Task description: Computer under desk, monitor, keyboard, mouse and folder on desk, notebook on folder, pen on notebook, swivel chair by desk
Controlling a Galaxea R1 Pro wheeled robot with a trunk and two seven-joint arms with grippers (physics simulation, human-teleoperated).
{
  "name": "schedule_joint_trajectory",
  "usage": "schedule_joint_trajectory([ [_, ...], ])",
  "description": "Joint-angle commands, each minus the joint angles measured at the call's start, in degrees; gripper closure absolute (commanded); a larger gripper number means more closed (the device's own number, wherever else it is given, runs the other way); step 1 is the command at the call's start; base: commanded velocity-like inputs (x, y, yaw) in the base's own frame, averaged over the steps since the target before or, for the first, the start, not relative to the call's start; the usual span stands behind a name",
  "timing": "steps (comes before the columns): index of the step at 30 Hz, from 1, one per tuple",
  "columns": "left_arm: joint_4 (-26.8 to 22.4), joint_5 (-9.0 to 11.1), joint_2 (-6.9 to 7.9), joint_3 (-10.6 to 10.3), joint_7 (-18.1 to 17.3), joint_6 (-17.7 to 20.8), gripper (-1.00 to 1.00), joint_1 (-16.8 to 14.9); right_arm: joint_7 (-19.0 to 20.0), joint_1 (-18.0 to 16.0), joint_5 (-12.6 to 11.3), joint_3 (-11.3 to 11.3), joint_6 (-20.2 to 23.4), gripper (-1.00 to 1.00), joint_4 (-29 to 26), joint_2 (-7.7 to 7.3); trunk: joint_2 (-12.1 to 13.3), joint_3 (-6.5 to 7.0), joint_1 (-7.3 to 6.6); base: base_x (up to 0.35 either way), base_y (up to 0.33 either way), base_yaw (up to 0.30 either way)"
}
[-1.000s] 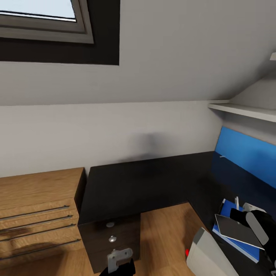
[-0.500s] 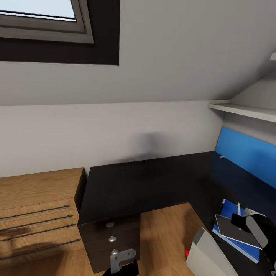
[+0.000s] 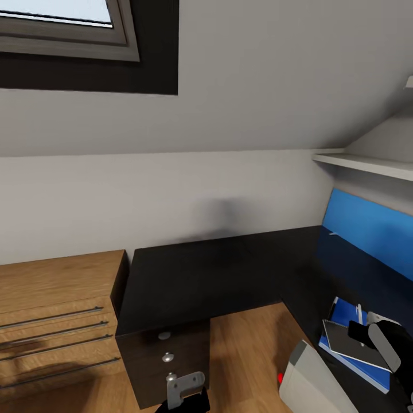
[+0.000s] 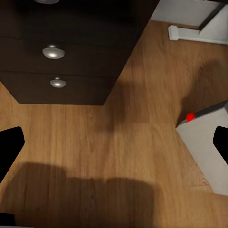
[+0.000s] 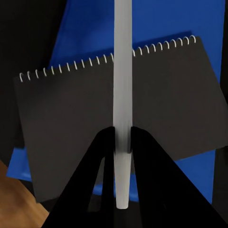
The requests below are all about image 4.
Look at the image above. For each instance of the desk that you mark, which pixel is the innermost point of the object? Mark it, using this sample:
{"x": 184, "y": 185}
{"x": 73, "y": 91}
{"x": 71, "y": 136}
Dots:
{"x": 216, "y": 31}

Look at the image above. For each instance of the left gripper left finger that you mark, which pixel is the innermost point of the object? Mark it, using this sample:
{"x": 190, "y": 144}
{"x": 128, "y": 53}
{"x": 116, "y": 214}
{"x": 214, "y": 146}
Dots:
{"x": 11, "y": 142}

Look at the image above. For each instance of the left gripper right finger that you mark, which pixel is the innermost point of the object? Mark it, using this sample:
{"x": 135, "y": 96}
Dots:
{"x": 220, "y": 140}

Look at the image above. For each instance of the desktop computer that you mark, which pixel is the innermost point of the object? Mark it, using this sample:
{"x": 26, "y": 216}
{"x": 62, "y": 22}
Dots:
{"x": 197, "y": 132}

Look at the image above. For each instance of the cabinet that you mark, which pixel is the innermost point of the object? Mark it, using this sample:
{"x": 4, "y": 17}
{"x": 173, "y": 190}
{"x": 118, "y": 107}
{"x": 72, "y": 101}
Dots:
{"x": 68, "y": 52}

